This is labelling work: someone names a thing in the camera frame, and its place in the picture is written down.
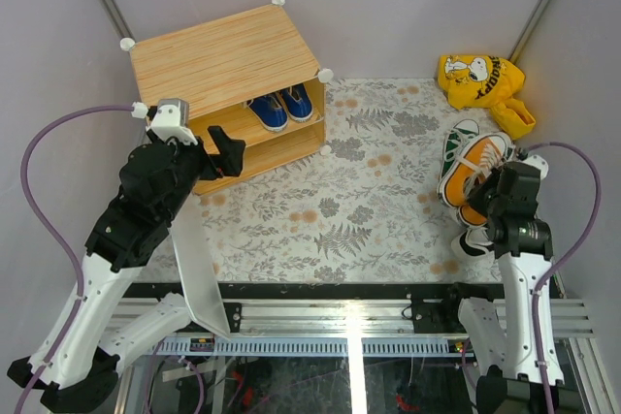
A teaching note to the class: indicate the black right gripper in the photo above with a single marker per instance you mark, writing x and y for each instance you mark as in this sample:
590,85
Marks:
474,196

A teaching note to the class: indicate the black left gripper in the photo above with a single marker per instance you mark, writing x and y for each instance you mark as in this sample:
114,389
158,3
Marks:
228,162

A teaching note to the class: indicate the orange sneaker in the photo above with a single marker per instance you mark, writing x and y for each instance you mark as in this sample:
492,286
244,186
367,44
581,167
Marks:
473,163
467,216

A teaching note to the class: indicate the blue sneaker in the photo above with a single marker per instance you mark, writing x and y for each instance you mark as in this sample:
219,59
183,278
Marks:
297,102
269,111

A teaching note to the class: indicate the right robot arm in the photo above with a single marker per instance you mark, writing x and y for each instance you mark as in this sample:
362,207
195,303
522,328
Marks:
516,356

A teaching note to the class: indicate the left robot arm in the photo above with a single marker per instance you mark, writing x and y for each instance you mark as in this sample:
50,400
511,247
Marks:
78,365

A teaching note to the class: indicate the translucent white cabinet door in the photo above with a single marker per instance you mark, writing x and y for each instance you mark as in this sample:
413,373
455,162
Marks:
197,276

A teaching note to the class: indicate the wooden shoe cabinet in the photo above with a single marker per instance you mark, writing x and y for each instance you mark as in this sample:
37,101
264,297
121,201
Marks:
219,66

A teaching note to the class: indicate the black white sneaker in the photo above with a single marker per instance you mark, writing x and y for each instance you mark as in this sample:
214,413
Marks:
473,244

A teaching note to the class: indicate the green sneaker left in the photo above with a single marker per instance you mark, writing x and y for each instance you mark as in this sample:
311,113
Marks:
460,134

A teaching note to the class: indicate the yellow Snoopy bag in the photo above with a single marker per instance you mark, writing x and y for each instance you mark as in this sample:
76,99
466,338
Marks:
486,82

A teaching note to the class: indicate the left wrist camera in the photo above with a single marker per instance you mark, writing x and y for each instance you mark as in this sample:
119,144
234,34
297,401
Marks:
168,120

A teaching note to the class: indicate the aluminium rail frame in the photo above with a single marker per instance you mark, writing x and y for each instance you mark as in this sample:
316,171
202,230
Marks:
419,318

